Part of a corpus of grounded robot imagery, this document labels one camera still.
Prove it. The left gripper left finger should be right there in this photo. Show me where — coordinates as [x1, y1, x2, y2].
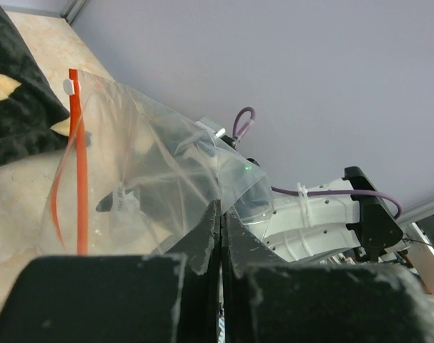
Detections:
[0, 201, 221, 342]

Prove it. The black flower pattern pillow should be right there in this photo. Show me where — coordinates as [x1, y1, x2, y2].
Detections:
[0, 6, 69, 166]

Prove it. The clear zip top bag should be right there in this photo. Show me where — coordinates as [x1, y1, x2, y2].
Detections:
[38, 69, 272, 255]

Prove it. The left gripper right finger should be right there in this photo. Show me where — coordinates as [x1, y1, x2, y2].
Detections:
[222, 212, 434, 342]

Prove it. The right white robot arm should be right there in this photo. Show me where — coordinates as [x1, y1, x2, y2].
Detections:
[222, 167, 403, 264]

